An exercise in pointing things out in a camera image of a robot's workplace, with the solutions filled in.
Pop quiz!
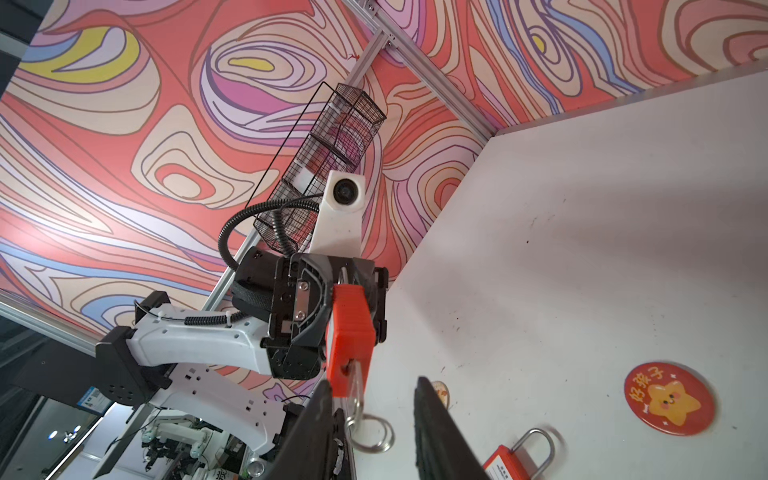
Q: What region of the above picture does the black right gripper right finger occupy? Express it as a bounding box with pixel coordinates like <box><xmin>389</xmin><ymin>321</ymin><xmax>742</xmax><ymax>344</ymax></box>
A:
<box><xmin>414</xmin><ymin>377</ymin><xmax>489</xmax><ymax>480</ymax></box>

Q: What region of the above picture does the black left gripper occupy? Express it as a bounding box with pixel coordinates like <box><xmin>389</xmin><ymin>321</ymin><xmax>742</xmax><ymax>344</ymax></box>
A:
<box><xmin>260</xmin><ymin>253</ymin><xmax>389</xmax><ymax>380</ymax></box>

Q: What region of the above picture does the black corrugated cable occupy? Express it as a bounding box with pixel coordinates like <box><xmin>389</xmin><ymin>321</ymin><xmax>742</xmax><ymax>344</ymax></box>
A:
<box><xmin>217</xmin><ymin>197</ymin><xmax>322</xmax><ymax>274</ymax></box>

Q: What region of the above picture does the beige round badge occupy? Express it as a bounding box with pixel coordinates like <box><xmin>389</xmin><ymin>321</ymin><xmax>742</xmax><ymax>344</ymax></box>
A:
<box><xmin>431</xmin><ymin>381</ymin><xmax>450</xmax><ymax>409</ymax></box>

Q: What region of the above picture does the red padlock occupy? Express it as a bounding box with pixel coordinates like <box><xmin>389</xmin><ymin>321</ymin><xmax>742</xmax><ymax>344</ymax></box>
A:
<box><xmin>482</xmin><ymin>428</ymin><xmax>556</xmax><ymax>480</ymax></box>
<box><xmin>326</xmin><ymin>267</ymin><xmax>377</xmax><ymax>398</ymax></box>

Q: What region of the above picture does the side black wire basket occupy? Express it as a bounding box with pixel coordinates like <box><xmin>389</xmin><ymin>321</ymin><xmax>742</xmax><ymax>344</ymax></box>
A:
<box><xmin>242</xmin><ymin>81</ymin><xmax>388</xmax><ymax>256</ymax></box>

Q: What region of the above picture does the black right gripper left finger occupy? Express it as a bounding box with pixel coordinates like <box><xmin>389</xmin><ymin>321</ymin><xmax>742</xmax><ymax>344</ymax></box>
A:
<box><xmin>263</xmin><ymin>380</ymin><xmax>345</xmax><ymax>480</ymax></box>

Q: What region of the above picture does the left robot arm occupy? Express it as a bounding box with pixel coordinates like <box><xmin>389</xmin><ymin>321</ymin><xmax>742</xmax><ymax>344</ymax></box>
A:
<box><xmin>17</xmin><ymin>248</ymin><xmax>389</xmax><ymax>454</ymax></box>

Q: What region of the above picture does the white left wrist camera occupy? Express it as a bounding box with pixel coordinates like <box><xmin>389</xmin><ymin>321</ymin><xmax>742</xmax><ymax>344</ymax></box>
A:
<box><xmin>308</xmin><ymin>170</ymin><xmax>365</xmax><ymax>258</ymax></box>

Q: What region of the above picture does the red star badge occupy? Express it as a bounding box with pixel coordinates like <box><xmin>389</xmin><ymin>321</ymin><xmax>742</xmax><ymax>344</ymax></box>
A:
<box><xmin>623</xmin><ymin>361</ymin><xmax>717</xmax><ymax>437</ymax></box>

